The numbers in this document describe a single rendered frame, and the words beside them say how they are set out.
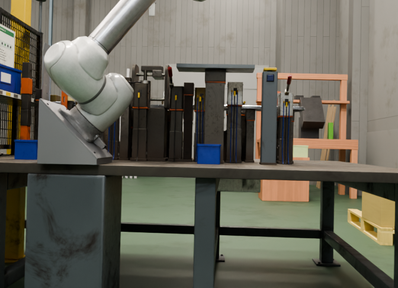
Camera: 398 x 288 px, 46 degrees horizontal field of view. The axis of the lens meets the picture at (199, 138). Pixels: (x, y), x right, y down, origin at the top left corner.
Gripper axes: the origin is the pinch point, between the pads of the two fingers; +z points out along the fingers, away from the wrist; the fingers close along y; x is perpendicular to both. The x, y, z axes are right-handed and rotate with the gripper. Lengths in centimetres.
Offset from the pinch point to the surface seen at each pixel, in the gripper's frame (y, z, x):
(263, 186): 470, 125, -103
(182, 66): -15.3, 31.0, -18.3
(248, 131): 19, 60, -52
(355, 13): 592, -172, -269
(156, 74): -0.4, 32.8, -4.0
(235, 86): 3, 38, -44
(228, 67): -15, 31, -40
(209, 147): -24, 69, -32
